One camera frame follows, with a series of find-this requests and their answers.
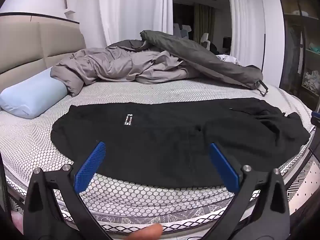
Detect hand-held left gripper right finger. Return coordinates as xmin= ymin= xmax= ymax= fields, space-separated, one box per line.
xmin=200 ymin=142 xmax=291 ymax=240

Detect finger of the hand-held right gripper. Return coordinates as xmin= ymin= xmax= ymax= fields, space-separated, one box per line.
xmin=311 ymin=110 xmax=320 ymax=129

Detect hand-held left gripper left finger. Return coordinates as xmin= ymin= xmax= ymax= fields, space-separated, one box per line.
xmin=22 ymin=141 xmax=113 ymax=240

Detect black pants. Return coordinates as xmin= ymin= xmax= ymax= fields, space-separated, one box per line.
xmin=51 ymin=97 xmax=310 ymax=189

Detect person's left hand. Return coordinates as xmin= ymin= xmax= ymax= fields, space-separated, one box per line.
xmin=129 ymin=224 xmax=163 ymax=240

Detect white crumpled clothes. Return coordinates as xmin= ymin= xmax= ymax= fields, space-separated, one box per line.
xmin=302 ymin=70 xmax=320 ymax=91

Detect white honeycomb mattress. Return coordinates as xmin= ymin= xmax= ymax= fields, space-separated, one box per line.
xmin=0 ymin=76 xmax=320 ymax=240

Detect dark wardrobe shelf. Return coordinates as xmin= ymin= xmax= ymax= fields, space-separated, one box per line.
xmin=275 ymin=0 xmax=320 ymax=110

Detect light blue pillow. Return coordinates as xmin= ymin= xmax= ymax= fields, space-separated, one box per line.
xmin=0 ymin=66 xmax=68 ymax=119

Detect white crumpled sheet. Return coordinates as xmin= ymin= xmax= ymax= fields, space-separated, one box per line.
xmin=216 ymin=54 xmax=240 ymax=65

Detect dark grey blanket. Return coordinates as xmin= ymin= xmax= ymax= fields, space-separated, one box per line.
xmin=106 ymin=30 xmax=264 ymax=90

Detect white curtain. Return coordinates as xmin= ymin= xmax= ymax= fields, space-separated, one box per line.
xmin=226 ymin=0 xmax=265 ymax=68
xmin=99 ymin=0 xmax=174 ymax=47

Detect white chair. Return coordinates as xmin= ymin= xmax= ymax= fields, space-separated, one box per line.
xmin=200 ymin=32 xmax=210 ymax=49

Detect beige padded headboard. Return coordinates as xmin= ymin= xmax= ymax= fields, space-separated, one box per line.
xmin=0 ymin=12 xmax=87 ymax=93

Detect olive curtain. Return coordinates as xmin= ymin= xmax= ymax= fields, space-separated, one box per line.
xmin=194 ymin=4 xmax=215 ymax=38

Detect black strap buckle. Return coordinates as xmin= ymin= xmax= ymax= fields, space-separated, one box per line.
xmin=254 ymin=79 xmax=269 ymax=97

